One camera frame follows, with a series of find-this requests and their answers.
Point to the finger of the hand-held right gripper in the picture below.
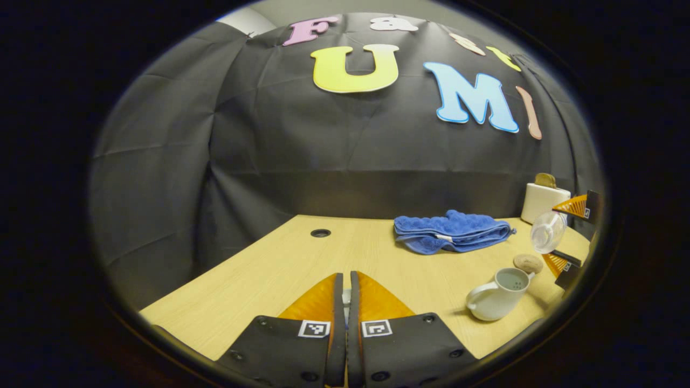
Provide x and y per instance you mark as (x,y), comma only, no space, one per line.
(566,267)
(592,207)

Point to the white teacup lid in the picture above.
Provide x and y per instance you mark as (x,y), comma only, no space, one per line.
(346,299)

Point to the white ceramic teacup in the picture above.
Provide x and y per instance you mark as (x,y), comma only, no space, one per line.
(496,302)

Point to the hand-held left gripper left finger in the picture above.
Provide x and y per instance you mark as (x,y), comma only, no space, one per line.
(337,345)

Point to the blue folded towel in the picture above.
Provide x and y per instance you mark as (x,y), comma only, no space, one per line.
(450,231)

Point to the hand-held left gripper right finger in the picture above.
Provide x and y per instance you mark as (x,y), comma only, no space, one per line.
(354,345)

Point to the brown bread slice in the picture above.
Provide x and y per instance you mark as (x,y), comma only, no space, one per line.
(545,180)

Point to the white toaster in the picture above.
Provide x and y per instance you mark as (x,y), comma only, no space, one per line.
(542,202)

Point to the clear plastic water bottle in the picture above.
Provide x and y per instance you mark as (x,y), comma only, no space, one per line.
(547,233)

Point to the black backdrop cloth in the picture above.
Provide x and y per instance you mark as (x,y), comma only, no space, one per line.
(269,151)

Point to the round brown coaster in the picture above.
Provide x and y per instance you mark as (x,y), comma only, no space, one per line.
(528,263)

